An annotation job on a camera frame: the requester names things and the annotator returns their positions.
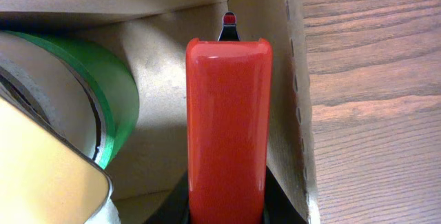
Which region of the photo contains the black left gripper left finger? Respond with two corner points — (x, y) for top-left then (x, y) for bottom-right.
(144, 172), (190, 224)

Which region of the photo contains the green tape roll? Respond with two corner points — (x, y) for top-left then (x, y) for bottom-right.
(1, 31), (139, 168)

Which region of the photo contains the brown cardboard box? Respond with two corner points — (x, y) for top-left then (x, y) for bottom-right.
(1, 0), (320, 223)

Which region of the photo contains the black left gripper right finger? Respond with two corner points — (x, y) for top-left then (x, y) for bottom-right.
(263, 167), (307, 224)

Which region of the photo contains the yellow sticky note pad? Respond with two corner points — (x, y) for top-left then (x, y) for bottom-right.
(1, 96), (121, 223)

